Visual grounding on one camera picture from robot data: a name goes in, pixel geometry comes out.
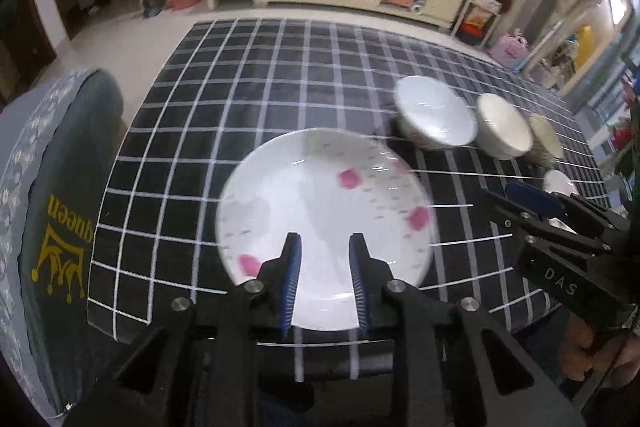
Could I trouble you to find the black white checkered tablecloth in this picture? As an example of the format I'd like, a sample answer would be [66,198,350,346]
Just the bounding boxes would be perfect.
[86,19,614,382]

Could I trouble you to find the pink bag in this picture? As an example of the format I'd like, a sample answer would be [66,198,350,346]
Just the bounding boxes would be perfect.
[488,31,530,68]

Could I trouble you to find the white bear print plate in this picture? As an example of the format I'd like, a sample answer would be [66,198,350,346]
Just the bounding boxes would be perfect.
[542,169,580,228]

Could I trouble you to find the large white bowl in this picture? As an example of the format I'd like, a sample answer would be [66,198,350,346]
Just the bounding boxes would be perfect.
[394,75,479,152]

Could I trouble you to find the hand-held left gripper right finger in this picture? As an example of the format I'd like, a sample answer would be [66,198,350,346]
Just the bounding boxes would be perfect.
[348,233,586,427]

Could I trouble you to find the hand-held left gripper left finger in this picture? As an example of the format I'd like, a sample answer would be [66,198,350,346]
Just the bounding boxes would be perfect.
[65,232,303,427]

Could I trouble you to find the grey covered chair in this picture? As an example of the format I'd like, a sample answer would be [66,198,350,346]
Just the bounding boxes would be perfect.
[0,68,125,419]

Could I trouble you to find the person's right hand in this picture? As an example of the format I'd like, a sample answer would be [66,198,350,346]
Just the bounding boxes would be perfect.
[565,309,640,383]

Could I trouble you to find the red cloth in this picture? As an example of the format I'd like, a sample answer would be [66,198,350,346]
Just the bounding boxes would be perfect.
[611,126,635,154]

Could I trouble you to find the white pink flower plate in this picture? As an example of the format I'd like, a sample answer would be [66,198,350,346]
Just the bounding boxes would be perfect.
[215,128,435,332]

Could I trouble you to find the yellow plastic container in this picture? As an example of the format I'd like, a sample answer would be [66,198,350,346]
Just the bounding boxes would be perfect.
[574,24,594,71]

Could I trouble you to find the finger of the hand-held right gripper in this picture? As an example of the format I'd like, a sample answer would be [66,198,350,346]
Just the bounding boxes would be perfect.
[481,189,609,259]
[505,180,640,249]

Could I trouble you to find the plain white bowl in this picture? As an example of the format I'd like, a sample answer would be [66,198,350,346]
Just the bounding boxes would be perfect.
[475,93,534,160]

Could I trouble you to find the bowl with gold rim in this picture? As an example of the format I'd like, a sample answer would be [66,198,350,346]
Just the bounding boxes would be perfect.
[527,112,564,168]

